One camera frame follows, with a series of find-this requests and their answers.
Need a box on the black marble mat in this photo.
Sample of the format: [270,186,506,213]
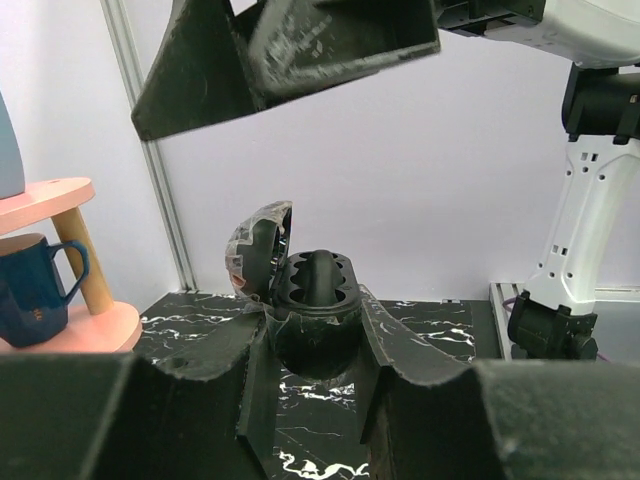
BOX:
[135,292,476,479]

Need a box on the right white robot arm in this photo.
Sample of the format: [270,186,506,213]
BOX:
[131,1,639,359]

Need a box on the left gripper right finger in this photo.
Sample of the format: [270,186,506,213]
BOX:
[357,290,639,479]

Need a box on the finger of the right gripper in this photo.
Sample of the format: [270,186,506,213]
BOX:
[234,1,441,108]
[131,0,260,142]

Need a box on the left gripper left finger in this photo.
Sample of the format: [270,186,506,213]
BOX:
[1,312,266,479]

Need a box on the small black earbud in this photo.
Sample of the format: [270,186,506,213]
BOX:
[307,250,341,307]

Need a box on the pink three-tier shelf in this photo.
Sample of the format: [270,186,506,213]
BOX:
[1,177,142,354]

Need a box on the small black object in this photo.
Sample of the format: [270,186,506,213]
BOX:
[225,200,362,382]

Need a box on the navy blue mug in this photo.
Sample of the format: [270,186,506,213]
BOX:
[1,233,90,348]

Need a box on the blue cup right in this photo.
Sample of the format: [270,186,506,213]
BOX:
[0,98,25,199]

